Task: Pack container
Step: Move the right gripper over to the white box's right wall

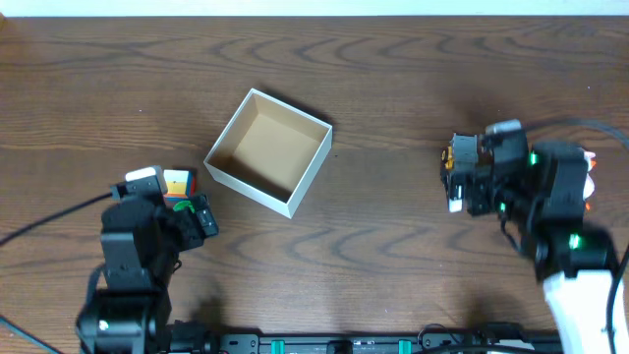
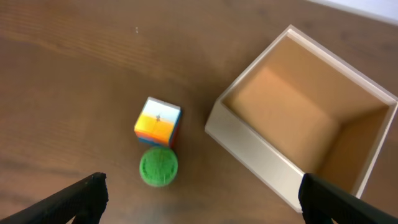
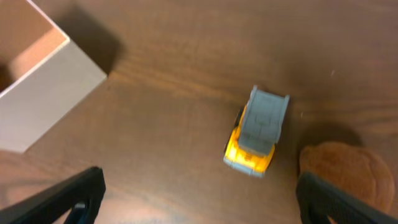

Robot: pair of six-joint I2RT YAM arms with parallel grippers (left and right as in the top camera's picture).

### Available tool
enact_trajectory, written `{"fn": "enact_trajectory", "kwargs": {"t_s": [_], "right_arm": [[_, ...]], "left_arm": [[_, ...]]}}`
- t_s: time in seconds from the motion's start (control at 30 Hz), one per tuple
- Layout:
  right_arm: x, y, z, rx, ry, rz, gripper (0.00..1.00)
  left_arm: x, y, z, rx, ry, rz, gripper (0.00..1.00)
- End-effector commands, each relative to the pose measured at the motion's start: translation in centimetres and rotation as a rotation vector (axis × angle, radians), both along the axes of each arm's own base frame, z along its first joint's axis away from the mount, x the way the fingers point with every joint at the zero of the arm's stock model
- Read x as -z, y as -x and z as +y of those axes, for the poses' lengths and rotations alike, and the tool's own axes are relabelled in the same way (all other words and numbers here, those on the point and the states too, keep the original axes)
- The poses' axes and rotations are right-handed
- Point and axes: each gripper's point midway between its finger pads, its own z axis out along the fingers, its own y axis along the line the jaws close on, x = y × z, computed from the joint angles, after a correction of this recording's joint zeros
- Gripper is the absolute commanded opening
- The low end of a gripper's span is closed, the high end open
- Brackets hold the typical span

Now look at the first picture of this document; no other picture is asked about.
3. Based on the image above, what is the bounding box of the white cardboard box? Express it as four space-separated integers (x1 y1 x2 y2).
203 88 333 218

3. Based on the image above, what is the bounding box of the yellow grey toy truck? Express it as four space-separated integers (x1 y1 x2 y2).
441 147 454 170

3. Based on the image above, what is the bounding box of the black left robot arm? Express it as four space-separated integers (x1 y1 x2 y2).
76 194 218 353

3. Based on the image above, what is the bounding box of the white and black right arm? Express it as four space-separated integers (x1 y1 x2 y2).
441 130 628 353

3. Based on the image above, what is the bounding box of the green round spinner toy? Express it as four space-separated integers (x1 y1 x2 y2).
172 200 196 213

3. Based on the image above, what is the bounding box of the multicoloured puzzle cube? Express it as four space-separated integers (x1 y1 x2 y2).
163 169 196 202

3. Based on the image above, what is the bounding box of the pink duck figurine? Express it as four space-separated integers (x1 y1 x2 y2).
583 150 597 211

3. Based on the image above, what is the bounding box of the black mounting rail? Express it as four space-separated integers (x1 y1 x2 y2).
164 322 563 354

